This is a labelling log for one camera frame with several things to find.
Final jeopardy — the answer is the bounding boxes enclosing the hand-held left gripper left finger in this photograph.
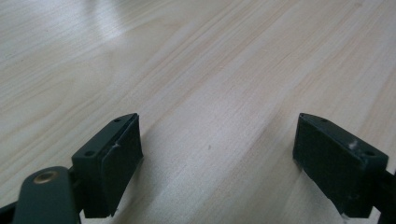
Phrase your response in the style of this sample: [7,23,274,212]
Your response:
[71,112,145,219]

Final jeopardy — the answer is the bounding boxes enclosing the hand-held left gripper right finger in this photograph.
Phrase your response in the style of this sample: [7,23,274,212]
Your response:
[292,112,389,219]

